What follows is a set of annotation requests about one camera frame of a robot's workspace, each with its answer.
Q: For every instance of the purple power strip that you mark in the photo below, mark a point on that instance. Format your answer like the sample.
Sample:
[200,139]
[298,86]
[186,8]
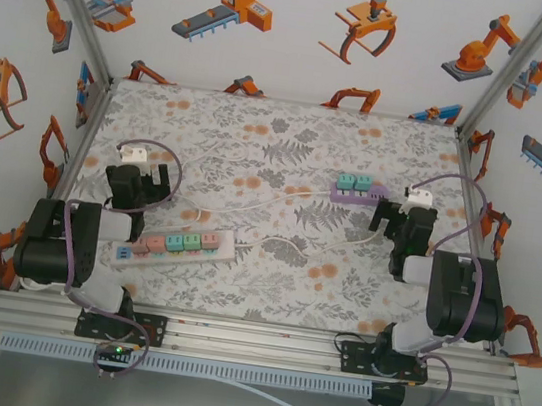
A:
[375,197]

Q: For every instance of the teal USB charger plug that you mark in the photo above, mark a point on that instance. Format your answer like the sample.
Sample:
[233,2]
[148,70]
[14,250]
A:
[345,182]
[174,242]
[363,183]

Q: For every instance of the green USB charger plug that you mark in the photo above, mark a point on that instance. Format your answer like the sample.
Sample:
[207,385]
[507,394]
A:
[192,242]

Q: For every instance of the white power strip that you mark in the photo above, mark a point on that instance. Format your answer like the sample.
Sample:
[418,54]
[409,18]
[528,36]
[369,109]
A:
[224,249]

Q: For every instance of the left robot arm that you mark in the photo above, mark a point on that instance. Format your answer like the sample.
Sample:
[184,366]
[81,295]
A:
[53,243]

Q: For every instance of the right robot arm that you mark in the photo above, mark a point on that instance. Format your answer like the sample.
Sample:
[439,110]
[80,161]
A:
[464,301]

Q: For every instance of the floral table cloth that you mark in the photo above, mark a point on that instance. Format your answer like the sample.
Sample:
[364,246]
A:
[310,138]

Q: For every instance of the small circuit board green LED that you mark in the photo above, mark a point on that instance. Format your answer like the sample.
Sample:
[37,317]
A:
[115,352]

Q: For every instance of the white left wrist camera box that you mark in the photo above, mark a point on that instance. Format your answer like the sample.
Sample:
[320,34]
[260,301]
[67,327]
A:
[132,155]

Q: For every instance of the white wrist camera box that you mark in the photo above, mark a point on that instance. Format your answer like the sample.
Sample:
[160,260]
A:
[418,197]
[132,155]

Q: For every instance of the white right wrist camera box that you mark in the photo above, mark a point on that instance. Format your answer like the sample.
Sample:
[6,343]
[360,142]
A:
[418,197]

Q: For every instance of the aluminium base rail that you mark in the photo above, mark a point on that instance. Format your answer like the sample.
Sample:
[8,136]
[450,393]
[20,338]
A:
[251,344]

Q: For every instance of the aluminium frame post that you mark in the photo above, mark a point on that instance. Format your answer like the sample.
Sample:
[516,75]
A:
[77,4]
[515,65]

